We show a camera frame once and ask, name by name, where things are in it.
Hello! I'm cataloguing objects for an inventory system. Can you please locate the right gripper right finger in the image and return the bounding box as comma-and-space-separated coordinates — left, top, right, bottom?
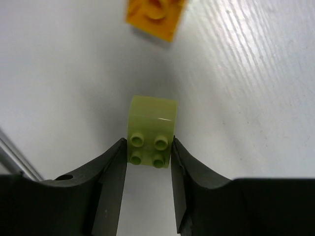
171, 139, 315, 236

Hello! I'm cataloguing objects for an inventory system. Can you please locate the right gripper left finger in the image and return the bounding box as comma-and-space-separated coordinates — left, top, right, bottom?
0, 138, 127, 236

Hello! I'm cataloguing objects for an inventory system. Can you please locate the light green curved lego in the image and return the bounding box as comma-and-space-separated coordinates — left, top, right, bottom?
127, 95, 178, 169

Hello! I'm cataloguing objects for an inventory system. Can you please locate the orange square lego brick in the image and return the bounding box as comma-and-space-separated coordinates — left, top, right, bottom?
126, 0, 188, 42

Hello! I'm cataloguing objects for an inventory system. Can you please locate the aluminium front table rail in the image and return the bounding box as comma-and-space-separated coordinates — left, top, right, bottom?
0, 130, 44, 181

